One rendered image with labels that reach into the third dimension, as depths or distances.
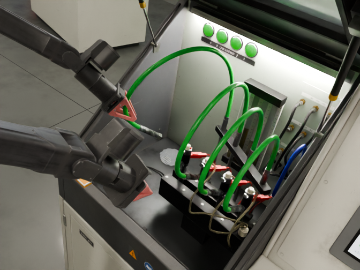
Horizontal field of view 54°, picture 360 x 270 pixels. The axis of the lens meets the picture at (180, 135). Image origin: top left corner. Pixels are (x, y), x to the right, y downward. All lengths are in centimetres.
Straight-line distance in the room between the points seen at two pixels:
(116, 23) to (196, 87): 277
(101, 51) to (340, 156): 65
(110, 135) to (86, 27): 331
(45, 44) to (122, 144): 39
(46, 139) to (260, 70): 81
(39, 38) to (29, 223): 158
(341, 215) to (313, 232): 9
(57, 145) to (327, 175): 64
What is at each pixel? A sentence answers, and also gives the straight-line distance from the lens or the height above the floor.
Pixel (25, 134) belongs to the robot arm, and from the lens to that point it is 56.
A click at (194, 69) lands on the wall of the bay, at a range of 138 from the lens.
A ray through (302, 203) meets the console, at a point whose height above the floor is 118.
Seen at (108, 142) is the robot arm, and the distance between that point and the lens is 64.
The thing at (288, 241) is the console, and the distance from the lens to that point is 105.
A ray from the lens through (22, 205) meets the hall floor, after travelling 245.
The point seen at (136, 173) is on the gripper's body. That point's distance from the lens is 74.
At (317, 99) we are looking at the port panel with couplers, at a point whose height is 133.
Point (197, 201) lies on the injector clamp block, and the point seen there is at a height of 98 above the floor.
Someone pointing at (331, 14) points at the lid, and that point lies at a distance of 82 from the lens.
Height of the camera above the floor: 183
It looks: 38 degrees down
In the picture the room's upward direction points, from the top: 11 degrees clockwise
